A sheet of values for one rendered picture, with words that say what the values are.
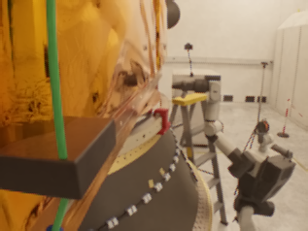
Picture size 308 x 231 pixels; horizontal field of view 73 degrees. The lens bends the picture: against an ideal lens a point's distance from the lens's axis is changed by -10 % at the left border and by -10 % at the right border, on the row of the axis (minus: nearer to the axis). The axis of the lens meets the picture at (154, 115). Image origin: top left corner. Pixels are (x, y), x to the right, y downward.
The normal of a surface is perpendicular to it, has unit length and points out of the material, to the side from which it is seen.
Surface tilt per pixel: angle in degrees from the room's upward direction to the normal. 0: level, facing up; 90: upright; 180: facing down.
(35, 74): 91
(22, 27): 90
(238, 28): 90
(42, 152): 0
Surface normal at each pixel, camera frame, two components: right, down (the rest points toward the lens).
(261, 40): -0.07, 0.29
